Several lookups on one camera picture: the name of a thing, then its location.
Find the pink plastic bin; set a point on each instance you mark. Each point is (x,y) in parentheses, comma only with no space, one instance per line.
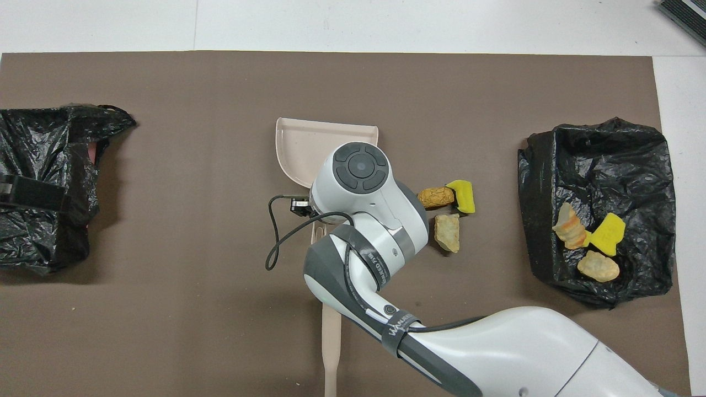
(95,153)

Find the black trash bag bin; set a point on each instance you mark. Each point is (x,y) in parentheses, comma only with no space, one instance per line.
(595,160)
(33,138)

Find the dark ribbed object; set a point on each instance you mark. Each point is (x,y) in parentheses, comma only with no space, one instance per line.
(686,14)

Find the beige plastic dustpan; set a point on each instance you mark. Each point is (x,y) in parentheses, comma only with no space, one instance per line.
(309,149)

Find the brown paper table mat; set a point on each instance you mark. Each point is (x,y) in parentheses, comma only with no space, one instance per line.
(165,82)

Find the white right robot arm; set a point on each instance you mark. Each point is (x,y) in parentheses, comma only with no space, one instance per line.
(524,353)

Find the cream foam chunk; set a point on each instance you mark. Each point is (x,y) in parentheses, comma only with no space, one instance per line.
(598,267)
(569,226)
(447,231)

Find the beige hand brush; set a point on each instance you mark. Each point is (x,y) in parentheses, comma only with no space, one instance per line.
(331,342)

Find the brown peanut shaped toy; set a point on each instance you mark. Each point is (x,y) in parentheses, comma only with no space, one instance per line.
(438,198)

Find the yellow sponge piece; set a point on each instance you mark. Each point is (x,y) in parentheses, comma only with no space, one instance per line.
(606,234)
(464,197)

